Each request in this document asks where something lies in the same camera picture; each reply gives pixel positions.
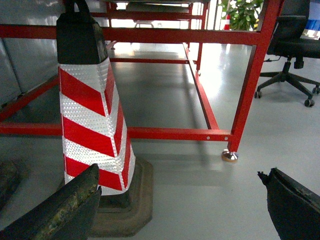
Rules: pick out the distant red white cone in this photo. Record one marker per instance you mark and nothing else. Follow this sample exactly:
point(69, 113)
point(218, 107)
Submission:
point(227, 22)

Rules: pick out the green potted plant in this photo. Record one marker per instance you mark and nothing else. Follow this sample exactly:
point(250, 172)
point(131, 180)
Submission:
point(244, 14)

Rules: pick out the black office chair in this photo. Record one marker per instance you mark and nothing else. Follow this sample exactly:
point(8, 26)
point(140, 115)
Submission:
point(287, 42)

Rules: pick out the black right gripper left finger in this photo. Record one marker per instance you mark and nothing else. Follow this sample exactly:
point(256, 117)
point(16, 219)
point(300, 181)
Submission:
point(68, 214)

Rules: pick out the red metal table frame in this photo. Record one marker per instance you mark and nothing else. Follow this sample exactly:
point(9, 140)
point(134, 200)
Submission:
point(259, 40)

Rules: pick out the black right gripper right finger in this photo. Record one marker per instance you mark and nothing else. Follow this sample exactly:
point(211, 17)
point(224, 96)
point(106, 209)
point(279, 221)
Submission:
point(293, 208)

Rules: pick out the red white striped traffic cone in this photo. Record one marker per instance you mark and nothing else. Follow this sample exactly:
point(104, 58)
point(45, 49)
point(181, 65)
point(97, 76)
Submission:
point(94, 129)

